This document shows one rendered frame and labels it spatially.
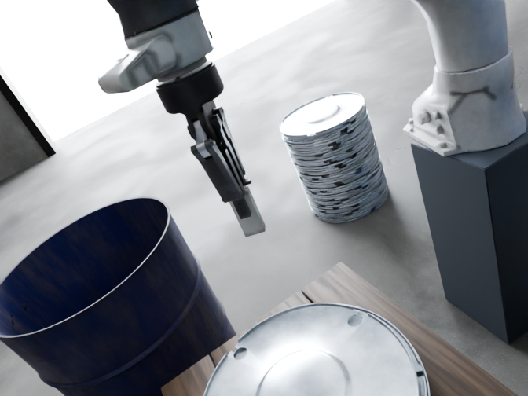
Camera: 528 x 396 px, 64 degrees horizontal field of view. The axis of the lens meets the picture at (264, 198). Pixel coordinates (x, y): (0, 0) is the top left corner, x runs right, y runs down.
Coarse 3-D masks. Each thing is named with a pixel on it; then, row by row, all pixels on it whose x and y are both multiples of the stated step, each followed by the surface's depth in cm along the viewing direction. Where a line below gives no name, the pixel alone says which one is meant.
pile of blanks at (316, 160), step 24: (360, 120) 131; (288, 144) 137; (312, 144) 130; (336, 144) 131; (360, 144) 132; (312, 168) 136; (336, 168) 134; (360, 168) 136; (312, 192) 145; (336, 192) 139; (360, 192) 140; (384, 192) 149; (336, 216) 145; (360, 216) 144
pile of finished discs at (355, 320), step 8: (344, 304) 64; (360, 312) 63; (368, 312) 62; (352, 320) 62; (360, 320) 61; (384, 320) 59; (392, 328) 58; (400, 336) 57; (408, 344) 55; (240, 352) 65; (416, 360) 53; (416, 368) 52; (424, 376) 52; (424, 384) 50; (424, 392) 49
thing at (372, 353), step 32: (288, 320) 66; (320, 320) 63; (256, 352) 63; (288, 352) 61; (320, 352) 58; (352, 352) 57; (384, 352) 55; (224, 384) 60; (256, 384) 58; (288, 384) 56; (320, 384) 54; (352, 384) 53; (384, 384) 51; (416, 384) 49
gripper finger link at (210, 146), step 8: (208, 144) 46; (192, 152) 47; (216, 152) 47; (200, 160) 48; (208, 160) 48; (216, 160) 48; (224, 160) 50; (208, 168) 49; (216, 168) 49; (224, 168) 49; (208, 176) 50; (216, 176) 50; (224, 176) 50; (232, 176) 51; (216, 184) 51; (224, 184) 51; (232, 184) 51; (224, 192) 52; (232, 192) 52; (240, 192) 52; (224, 200) 53
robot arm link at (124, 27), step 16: (112, 0) 42; (128, 0) 41; (144, 0) 41; (160, 0) 41; (176, 0) 42; (192, 0) 44; (128, 16) 42; (144, 16) 42; (160, 16) 42; (176, 16) 42; (128, 32) 43
